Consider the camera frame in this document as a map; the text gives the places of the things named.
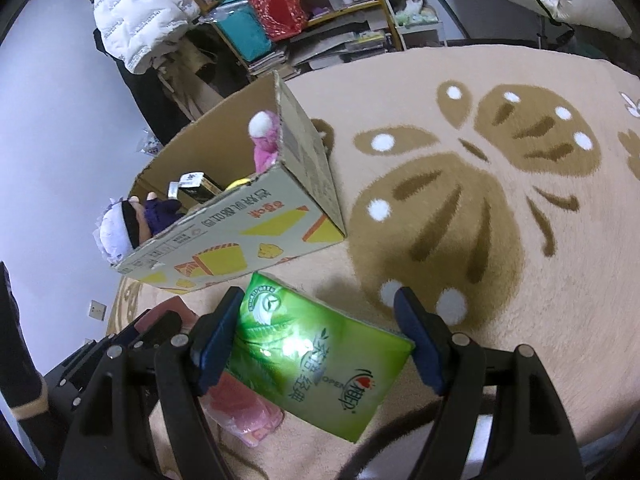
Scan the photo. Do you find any beige butterfly pattern rug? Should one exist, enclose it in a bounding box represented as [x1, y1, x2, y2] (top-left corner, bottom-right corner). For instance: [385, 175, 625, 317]
[106, 43, 640, 480]

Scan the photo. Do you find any pink tissue pack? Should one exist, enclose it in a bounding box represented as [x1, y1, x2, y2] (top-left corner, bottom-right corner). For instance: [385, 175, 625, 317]
[134, 296, 284, 448]

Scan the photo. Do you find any pink fluffy plush toy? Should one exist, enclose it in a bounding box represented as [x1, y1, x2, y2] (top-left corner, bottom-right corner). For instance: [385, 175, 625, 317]
[247, 110, 280, 174]

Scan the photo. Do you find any yellow round plush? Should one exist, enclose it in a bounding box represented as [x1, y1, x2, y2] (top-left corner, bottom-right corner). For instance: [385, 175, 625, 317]
[225, 178, 252, 191]

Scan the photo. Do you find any purple haired plush doll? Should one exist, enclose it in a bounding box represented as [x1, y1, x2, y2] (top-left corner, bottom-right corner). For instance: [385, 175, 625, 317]
[93, 192, 184, 266]

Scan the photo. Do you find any black face tissue pack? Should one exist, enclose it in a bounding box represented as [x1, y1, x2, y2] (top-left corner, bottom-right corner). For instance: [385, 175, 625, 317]
[168, 171, 222, 204]

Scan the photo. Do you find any white rolling cart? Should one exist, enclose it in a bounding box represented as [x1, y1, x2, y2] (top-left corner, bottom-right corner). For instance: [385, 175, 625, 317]
[384, 0, 448, 50]

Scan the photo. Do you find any open cardboard box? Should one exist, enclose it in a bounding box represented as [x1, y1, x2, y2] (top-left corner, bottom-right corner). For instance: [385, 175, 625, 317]
[114, 74, 346, 294]

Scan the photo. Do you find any green tissue pack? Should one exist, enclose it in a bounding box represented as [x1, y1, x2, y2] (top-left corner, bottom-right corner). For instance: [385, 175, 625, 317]
[227, 272, 414, 442]

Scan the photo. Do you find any wooden shelf unit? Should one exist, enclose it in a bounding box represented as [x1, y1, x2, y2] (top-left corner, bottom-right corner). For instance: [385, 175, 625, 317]
[195, 0, 400, 86]

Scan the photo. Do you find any black sleeve forearm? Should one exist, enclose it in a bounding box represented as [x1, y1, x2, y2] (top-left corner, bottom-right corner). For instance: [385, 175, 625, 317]
[1, 263, 55, 479]

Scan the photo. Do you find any white wall socket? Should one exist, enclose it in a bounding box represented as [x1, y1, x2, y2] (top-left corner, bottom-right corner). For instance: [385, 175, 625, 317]
[88, 300, 106, 322]

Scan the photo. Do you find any red gift bag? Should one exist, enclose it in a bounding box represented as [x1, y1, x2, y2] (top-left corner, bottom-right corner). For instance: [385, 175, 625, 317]
[248, 0, 308, 41]

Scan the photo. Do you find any teal storage bag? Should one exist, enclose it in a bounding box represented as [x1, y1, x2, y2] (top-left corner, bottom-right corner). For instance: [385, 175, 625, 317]
[212, 0, 272, 62]

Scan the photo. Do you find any white puffer jacket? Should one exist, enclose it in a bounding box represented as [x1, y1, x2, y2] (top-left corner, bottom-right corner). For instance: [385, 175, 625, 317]
[93, 0, 200, 75]

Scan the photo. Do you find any stack of books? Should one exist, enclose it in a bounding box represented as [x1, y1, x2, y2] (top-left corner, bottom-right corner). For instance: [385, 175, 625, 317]
[248, 46, 290, 77]

